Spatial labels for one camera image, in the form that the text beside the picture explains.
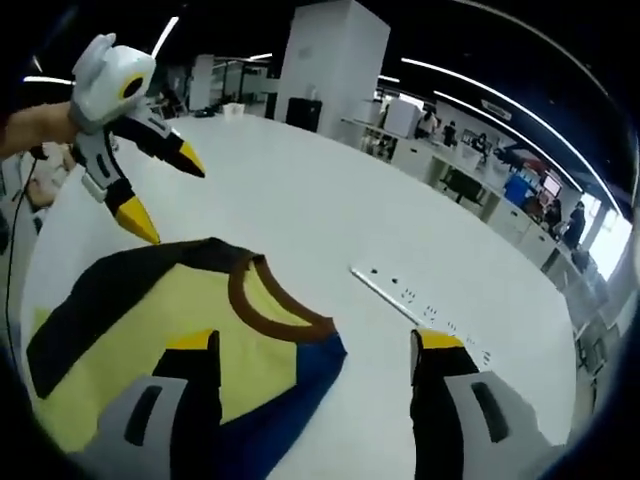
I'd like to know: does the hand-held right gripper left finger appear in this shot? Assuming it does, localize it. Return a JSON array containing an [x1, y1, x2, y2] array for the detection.
[[74, 329, 224, 480]]

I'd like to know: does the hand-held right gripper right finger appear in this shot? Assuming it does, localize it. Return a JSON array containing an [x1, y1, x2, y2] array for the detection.
[[408, 327, 571, 480]]

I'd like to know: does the yellow blue grey garment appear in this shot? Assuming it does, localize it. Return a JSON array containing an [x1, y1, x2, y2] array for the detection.
[[24, 237, 349, 480]]

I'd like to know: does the white marked template strip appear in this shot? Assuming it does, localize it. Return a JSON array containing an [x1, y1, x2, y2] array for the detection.
[[348, 266, 494, 369]]

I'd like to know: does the person's left hand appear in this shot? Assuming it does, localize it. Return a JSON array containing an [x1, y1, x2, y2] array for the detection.
[[0, 99, 79, 162]]

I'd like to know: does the pale plush object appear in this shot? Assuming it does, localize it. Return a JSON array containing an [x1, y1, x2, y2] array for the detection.
[[22, 142, 74, 209]]

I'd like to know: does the black cabinet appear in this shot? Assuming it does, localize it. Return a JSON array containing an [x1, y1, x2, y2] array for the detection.
[[286, 97, 324, 134]]

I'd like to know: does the long white workbench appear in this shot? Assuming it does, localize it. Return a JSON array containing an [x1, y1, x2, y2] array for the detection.
[[342, 117, 616, 311]]

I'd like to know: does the black office chair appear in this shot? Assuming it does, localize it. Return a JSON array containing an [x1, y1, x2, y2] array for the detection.
[[442, 167, 485, 205]]

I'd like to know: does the white cabinet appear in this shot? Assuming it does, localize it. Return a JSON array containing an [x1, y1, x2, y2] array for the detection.
[[384, 97, 424, 140]]

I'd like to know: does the blue bin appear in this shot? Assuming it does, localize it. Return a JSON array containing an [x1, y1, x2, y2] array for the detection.
[[503, 174, 532, 202]]

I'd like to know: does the black cable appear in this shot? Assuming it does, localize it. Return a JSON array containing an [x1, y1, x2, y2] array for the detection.
[[2, 149, 39, 361]]

